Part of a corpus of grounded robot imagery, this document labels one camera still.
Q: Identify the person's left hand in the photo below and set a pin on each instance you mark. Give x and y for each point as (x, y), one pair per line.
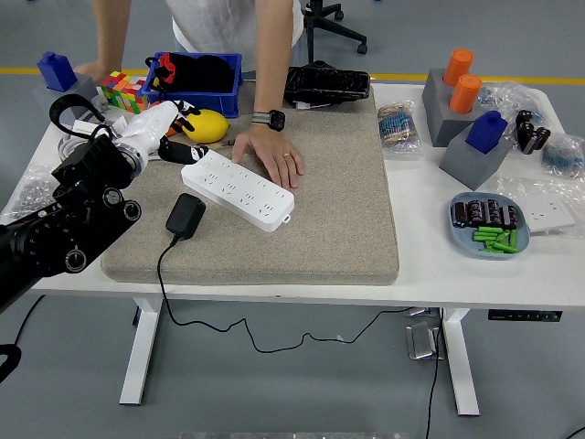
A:
(269, 155)

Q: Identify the person's right hand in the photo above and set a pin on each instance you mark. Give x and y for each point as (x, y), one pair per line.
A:
(96, 71)

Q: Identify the white power strip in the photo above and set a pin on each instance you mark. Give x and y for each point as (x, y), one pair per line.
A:
(237, 196)

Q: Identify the person's left forearm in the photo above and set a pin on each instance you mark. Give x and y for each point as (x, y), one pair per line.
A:
(273, 55)

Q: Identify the person's right forearm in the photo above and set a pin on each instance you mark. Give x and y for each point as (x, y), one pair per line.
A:
(112, 32)

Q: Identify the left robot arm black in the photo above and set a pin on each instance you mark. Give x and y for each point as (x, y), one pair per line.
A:
(68, 228)

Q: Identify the multicoloured puzzle cube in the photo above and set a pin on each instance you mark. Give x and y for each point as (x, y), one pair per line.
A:
(121, 89)

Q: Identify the black wrist watch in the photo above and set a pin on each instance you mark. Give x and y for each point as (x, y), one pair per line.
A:
(276, 120)

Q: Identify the blue bottle-shaped block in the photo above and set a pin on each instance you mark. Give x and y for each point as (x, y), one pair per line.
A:
(486, 132)
(57, 71)

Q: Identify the black silver pen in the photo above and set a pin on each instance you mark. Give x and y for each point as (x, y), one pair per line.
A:
(227, 142)

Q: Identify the white card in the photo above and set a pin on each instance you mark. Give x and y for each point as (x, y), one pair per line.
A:
(119, 123)

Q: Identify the small white box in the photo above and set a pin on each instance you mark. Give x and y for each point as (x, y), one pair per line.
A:
(84, 127)

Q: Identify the white printed packet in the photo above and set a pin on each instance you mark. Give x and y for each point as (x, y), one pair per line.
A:
(311, 105)

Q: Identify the yellow lemon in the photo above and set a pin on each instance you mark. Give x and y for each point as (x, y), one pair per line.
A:
(210, 128)

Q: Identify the grey-brown mat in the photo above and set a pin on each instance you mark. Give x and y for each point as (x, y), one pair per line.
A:
(320, 206)

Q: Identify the blue plastic bin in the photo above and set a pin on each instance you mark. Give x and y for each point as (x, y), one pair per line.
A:
(205, 103)

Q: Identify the black plastic tray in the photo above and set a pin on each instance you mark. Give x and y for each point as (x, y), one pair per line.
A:
(329, 82)

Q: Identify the person torso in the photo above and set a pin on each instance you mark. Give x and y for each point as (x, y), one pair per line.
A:
(215, 23)

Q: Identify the clear bag of resistors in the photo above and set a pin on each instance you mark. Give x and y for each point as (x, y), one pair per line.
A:
(397, 128)

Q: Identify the clear bag of metal nuts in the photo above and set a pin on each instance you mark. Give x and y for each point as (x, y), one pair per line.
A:
(27, 192)

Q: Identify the black office chair base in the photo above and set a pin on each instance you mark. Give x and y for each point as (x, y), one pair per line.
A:
(329, 25)

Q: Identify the grey two-hole holder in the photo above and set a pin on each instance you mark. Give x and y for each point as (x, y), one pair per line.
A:
(439, 114)

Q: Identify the black capacitor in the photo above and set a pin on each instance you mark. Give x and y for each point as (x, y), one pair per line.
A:
(494, 211)
(460, 214)
(476, 212)
(509, 216)

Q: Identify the orange cylinder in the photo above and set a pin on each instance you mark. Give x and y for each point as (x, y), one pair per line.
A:
(458, 66)
(465, 93)

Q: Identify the blue-grey plate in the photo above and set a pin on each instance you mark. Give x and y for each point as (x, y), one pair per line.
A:
(461, 242)

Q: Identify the green battery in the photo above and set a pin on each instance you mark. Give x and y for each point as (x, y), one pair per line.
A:
(489, 229)
(513, 240)
(500, 245)
(484, 235)
(483, 239)
(503, 238)

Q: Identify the white table leg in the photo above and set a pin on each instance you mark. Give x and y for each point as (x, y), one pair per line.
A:
(461, 366)
(139, 356)

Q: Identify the large metal pedal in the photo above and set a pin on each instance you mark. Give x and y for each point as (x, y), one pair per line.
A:
(422, 343)

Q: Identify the large clear bag blue parts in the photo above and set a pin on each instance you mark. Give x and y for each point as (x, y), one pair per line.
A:
(507, 98)

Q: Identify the clear socket bag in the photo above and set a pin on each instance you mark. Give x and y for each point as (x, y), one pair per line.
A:
(521, 187)

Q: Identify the bagged black capacitors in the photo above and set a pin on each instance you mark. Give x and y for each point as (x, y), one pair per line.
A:
(530, 132)

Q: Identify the small clear bag blue parts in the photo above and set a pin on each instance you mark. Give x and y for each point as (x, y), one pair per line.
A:
(564, 157)

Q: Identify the black table control panel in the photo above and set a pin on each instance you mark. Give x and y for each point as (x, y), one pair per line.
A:
(524, 315)

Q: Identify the white wall socket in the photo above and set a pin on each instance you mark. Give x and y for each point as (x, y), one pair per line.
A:
(548, 214)

